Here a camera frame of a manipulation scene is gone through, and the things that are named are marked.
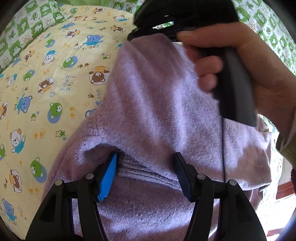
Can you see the green knit sleeve forearm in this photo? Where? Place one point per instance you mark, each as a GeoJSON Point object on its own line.
{"type": "Point", "coordinates": [287, 146]}

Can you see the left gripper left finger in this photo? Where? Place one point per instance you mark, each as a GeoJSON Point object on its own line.
{"type": "Point", "coordinates": [54, 218]}

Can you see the green checkered quilt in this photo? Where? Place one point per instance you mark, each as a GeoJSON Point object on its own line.
{"type": "Point", "coordinates": [25, 20]}

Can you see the yellow bear print bedsheet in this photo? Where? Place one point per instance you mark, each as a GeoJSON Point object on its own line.
{"type": "Point", "coordinates": [59, 80]}

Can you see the right hand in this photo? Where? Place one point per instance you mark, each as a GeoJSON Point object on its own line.
{"type": "Point", "coordinates": [274, 84]}

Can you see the purple knit sweater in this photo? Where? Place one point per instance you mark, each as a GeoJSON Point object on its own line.
{"type": "Point", "coordinates": [152, 109]}

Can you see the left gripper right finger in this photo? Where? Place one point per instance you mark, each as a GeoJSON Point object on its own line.
{"type": "Point", "coordinates": [237, 219]}

